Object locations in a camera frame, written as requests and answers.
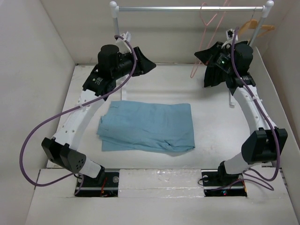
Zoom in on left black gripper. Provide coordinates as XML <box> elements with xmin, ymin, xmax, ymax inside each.
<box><xmin>112</xmin><ymin>47</ymin><xmax>156</xmax><ymax>80</ymax></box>

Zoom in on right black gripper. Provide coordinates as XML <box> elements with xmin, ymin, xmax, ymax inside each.
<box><xmin>194</xmin><ymin>41</ymin><xmax>236</xmax><ymax>74</ymax></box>

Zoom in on pink wire hanger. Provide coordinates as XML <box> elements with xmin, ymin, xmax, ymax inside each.
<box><xmin>190</xmin><ymin>12</ymin><xmax>226</xmax><ymax>79</ymax></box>

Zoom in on light blue trousers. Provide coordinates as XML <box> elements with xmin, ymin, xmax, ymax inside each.
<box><xmin>97</xmin><ymin>101</ymin><xmax>195</xmax><ymax>153</ymax></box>

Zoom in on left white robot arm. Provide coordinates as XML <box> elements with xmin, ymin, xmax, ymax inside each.
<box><xmin>41</xmin><ymin>45</ymin><xmax>156</xmax><ymax>186</ymax></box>

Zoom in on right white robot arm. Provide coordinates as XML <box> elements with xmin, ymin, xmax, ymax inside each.
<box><xmin>194</xmin><ymin>42</ymin><xmax>288</xmax><ymax>185</ymax></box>

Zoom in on wooden hanger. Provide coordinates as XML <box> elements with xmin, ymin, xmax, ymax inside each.
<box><xmin>238</xmin><ymin>11</ymin><xmax>276</xmax><ymax>38</ymax></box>

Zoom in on black garment on hanger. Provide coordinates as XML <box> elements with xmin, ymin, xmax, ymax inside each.
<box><xmin>203</xmin><ymin>40</ymin><xmax>249</xmax><ymax>89</ymax></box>

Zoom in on white metal clothes rack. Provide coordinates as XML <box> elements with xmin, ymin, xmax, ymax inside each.
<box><xmin>109</xmin><ymin>0</ymin><xmax>275</xmax><ymax>109</ymax></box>

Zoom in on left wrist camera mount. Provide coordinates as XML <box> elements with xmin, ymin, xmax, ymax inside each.
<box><xmin>115</xmin><ymin>31</ymin><xmax>132</xmax><ymax>54</ymax></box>

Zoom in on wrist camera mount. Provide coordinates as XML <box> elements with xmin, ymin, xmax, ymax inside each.
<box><xmin>115</xmin><ymin>31</ymin><xmax>132</xmax><ymax>54</ymax></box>
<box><xmin>225</xmin><ymin>29</ymin><xmax>238</xmax><ymax>43</ymax></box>

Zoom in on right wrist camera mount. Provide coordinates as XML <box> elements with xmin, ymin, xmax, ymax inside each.
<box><xmin>225</xmin><ymin>29</ymin><xmax>238</xmax><ymax>43</ymax></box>

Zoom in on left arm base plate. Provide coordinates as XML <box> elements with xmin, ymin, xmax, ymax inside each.
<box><xmin>75</xmin><ymin>170</ymin><xmax>120</xmax><ymax>198</ymax></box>

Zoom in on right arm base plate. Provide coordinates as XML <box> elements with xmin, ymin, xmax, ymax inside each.
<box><xmin>198</xmin><ymin>170</ymin><xmax>247</xmax><ymax>197</ymax></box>

